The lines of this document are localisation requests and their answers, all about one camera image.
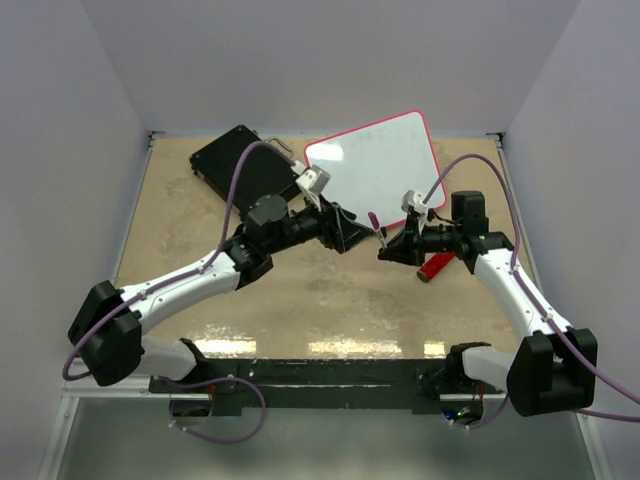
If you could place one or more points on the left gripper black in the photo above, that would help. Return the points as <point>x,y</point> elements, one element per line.
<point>336,227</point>

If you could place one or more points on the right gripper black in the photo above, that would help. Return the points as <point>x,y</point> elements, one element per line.
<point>408,247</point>

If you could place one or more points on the purple capped whiteboard marker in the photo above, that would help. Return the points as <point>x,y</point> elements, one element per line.
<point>377,228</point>

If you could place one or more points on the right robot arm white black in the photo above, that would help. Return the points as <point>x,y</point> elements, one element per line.
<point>548,373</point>

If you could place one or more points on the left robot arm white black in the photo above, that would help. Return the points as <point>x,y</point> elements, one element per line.
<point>110,333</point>

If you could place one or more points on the red cylindrical eraser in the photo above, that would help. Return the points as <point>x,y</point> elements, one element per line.
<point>432,267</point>

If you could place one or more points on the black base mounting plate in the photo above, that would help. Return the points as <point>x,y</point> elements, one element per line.
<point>419,386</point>

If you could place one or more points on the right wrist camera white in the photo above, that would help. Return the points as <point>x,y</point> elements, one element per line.
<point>414,200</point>

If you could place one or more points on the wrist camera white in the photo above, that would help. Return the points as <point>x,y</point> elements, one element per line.
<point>313,180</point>
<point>414,200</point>

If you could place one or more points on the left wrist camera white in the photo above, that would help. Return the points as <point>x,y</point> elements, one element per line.
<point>313,180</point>

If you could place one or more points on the whiteboard with pink frame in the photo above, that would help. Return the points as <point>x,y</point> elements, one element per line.
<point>371,167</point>

